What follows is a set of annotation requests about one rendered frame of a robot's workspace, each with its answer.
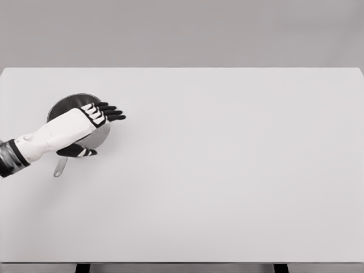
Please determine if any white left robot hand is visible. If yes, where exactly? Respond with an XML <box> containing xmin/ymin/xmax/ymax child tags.
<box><xmin>46</xmin><ymin>101</ymin><xmax>127</xmax><ymax>158</ymax></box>

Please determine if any silver metal pot with handle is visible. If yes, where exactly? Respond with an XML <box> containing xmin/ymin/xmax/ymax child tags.
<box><xmin>47</xmin><ymin>92</ymin><xmax>111</xmax><ymax>178</ymax></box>

